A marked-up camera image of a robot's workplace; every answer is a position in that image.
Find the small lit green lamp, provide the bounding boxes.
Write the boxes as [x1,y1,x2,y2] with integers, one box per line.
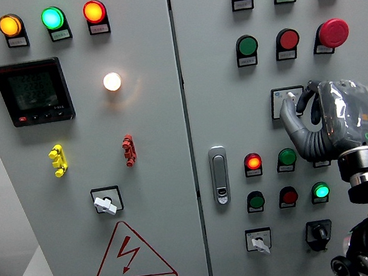
[308,180,332,206]

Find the large red stop button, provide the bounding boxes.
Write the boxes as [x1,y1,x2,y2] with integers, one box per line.
[309,16,353,57]

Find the green lamp beside yellow lamp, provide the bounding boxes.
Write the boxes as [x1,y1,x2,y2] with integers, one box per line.
[39,3,73,44]

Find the large red push button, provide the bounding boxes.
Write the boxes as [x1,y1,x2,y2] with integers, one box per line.
[272,27,303,63]

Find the pale grey door with display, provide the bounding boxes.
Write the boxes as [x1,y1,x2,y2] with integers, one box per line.
[0,0,210,276]

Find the pale grey door with lock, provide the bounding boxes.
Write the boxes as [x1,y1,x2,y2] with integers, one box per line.
[169,0,368,276]

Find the red warning triangle sticker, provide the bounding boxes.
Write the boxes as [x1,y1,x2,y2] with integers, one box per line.
[86,213,179,276]

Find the black handle turn switch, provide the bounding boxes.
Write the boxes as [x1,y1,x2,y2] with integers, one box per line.
[302,218,336,254]

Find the black display meter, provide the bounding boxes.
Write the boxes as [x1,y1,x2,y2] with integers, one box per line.
[0,55,77,131]

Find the orange-red lit round lamp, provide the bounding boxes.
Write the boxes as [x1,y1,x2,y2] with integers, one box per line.
[81,0,111,37]

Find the small green domed lamp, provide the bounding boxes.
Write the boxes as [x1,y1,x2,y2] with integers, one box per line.
[274,147,299,174]

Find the small red push button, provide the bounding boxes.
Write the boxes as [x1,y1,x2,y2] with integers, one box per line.
[276,185,301,209]

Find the white round lamp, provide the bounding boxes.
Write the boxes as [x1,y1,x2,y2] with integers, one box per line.
[101,71,124,94]

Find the small red handle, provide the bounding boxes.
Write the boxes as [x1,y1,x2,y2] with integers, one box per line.
[120,133,139,168]

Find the yellow round lamp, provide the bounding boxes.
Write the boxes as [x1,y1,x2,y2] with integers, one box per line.
[0,11,31,51]

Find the small green push button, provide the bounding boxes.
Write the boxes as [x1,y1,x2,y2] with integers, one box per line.
[244,189,268,214]

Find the large green push button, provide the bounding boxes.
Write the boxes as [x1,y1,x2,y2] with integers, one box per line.
[233,33,262,69]

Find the small lit red lamp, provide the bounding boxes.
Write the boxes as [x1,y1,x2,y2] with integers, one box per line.
[242,152,265,179]

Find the small yellow handle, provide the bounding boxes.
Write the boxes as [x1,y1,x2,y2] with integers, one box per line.
[47,143,71,179]

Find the small white-plate turn switch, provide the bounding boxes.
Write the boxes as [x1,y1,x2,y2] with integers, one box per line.
[244,226,275,257]

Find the turn switch chunky white handle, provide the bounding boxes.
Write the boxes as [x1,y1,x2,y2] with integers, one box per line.
[89,184,126,219]

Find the grey turn switch white handle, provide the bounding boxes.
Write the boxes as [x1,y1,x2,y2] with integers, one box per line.
[268,85,308,121]

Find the silver door lock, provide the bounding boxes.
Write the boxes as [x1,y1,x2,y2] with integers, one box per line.
[206,145,234,207]

